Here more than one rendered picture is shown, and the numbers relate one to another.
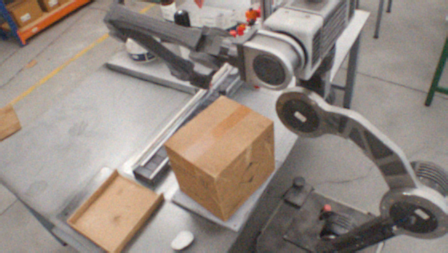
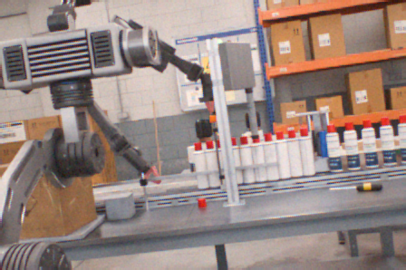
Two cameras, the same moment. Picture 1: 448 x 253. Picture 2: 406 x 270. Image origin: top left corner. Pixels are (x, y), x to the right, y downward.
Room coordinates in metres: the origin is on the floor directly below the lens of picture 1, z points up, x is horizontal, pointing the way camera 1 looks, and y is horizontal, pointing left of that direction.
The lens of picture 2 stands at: (0.41, -1.84, 1.22)
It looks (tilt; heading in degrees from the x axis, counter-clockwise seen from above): 3 degrees down; 57
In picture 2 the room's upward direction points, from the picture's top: 8 degrees counter-clockwise
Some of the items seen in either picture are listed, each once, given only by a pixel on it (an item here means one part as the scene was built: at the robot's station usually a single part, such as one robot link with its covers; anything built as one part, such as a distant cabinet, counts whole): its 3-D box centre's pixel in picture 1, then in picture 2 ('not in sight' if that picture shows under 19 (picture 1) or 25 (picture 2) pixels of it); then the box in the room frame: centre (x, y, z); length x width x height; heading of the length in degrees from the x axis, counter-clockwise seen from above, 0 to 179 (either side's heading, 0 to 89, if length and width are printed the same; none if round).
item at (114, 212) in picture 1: (115, 209); not in sight; (0.80, 0.47, 0.85); 0.30 x 0.26 x 0.04; 141
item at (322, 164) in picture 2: not in sight; (314, 141); (1.97, -0.35, 1.01); 0.14 x 0.13 x 0.26; 141
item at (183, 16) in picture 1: (186, 36); (207, 149); (1.70, 0.11, 1.03); 0.09 x 0.09 x 0.30
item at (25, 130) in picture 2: not in sight; (63, 173); (2.07, 3.86, 0.70); 1.20 x 0.82 x 1.39; 144
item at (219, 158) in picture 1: (223, 158); (43, 195); (0.86, 0.02, 0.99); 0.30 x 0.24 x 0.27; 131
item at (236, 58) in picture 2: not in sight; (231, 67); (1.61, -0.29, 1.38); 0.17 x 0.10 x 0.19; 16
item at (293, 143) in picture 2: not in sight; (294, 153); (1.84, -0.35, 0.98); 0.05 x 0.05 x 0.20
